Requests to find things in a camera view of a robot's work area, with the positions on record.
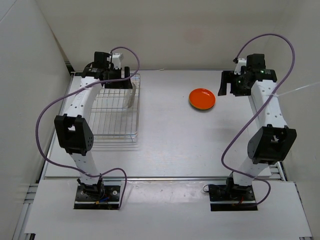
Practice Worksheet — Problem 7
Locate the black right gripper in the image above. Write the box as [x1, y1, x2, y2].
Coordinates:
[218, 71, 251, 97]

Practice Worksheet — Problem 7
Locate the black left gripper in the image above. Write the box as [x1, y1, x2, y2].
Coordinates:
[104, 66, 132, 89]

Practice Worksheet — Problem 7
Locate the orange plate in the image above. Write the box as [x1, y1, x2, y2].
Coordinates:
[188, 88, 216, 102]

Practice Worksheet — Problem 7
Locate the green plate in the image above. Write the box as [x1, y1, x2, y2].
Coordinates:
[188, 99, 216, 111]

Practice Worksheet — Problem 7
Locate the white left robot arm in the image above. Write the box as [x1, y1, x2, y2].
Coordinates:
[54, 51, 130, 200]

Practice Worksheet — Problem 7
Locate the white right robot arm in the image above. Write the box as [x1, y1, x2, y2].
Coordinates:
[218, 53, 297, 200]

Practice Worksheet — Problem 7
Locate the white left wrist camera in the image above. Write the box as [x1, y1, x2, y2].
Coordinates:
[109, 52, 124, 70]

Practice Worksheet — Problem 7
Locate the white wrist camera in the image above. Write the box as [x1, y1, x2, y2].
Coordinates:
[109, 52, 124, 70]
[233, 57, 247, 75]

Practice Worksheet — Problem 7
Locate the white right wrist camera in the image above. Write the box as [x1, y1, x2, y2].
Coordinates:
[233, 57, 247, 75]

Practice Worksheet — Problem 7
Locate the chrome wire dish rack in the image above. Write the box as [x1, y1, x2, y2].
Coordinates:
[89, 73, 141, 147]

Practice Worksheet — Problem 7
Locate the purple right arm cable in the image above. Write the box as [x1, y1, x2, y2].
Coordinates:
[221, 33, 297, 206]

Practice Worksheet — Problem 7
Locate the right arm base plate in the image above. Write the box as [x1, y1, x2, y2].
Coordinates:
[208, 184, 258, 212]

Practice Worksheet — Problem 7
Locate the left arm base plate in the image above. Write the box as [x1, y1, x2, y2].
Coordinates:
[73, 185, 121, 210]

